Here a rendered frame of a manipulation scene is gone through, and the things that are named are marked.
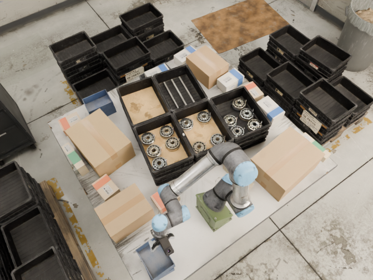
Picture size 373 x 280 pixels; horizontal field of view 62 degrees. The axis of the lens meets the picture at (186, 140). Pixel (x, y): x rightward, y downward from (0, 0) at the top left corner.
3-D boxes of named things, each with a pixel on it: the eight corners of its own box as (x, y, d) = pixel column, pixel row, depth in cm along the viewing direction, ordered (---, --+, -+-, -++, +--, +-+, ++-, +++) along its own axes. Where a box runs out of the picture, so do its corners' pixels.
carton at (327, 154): (328, 158, 228) (331, 154, 223) (322, 162, 226) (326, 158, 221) (303, 136, 238) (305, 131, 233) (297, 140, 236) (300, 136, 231)
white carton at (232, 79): (233, 75, 273) (234, 67, 265) (243, 83, 268) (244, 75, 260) (216, 86, 267) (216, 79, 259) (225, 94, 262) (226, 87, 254)
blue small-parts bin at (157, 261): (175, 266, 185) (175, 264, 179) (154, 281, 181) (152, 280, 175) (157, 238, 194) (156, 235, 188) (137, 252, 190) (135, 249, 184)
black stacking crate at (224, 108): (268, 133, 227) (272, 124, 218) (233, 148, 222) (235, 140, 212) (242, 95, 247) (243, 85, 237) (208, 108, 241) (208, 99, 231)
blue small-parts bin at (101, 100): (107, 94, 256) (105, 89, 250) (114, 106, 249) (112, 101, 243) (84, 104, 251) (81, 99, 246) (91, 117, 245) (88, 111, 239)
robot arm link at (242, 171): (241, 193, 191) (242, 143, 147) (256, 213, 183) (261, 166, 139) (225, 202, 190) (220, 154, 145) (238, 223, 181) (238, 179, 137)
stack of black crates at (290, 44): (306, 68, 350) (316, 44, 321) (287, 79, 342) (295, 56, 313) (281, 48, 368) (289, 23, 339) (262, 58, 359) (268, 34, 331)
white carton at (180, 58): (191, 52, 289) (190, 44, 282) (199, 59, 284) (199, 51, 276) (174, 63, 283) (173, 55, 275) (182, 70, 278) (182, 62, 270)
